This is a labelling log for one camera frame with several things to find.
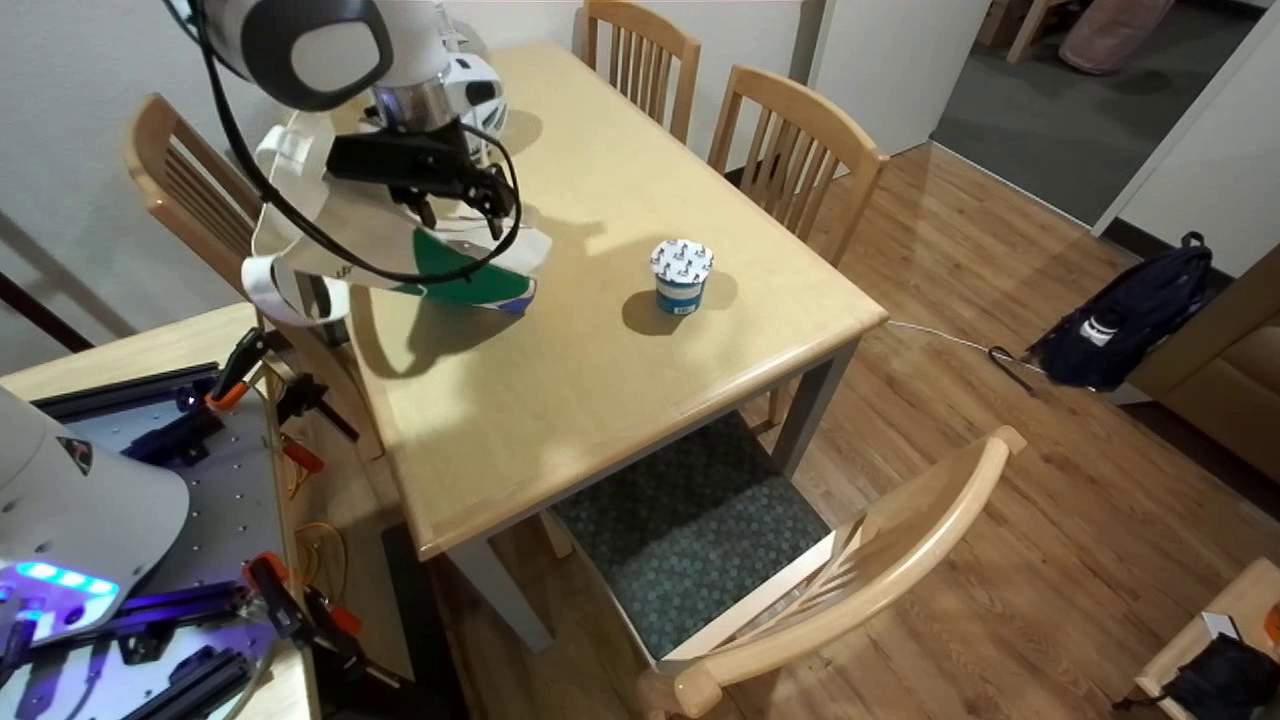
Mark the green white bowl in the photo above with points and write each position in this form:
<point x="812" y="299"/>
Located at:
<point x="462" y="264"/>

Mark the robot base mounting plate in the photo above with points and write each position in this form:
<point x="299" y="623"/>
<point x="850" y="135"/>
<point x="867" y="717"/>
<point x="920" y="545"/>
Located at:
<point x="125" y="561"/>

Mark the white blue yogurt cup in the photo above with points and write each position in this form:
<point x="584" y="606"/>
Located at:
<point x="681" y="274"/>

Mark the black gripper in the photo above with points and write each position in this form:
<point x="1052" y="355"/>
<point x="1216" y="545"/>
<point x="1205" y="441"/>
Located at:
<point x="420" y="160"/>

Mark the dark blue backpack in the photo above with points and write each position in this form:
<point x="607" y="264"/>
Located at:
<point x="1111" y="332"/>

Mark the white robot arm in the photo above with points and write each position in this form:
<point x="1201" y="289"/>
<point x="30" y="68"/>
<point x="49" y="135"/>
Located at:
<point x="299" y="72"/>

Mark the wooden chair left side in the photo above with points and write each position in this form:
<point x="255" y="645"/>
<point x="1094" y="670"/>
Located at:
<point x="191" y="189"/>

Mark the wooden chair with green cushion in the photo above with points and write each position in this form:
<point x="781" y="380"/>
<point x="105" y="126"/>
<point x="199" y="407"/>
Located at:
<point x="723" y="570"/>

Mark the wooden chair far right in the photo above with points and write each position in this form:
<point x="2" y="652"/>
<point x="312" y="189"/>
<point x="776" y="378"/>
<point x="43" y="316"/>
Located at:
<point x="793" y="154"/>

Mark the orange black clamp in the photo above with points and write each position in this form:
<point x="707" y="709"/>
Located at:
<point x="259" y="367"/>

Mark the wooden chair far end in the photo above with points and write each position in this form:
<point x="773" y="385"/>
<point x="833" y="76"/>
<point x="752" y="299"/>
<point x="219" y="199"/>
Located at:
<point x="646" y="59"/>

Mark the light wooden dining table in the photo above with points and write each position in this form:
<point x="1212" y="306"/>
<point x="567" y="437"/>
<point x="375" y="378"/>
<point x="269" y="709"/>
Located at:
<point x="490" y="420"/>

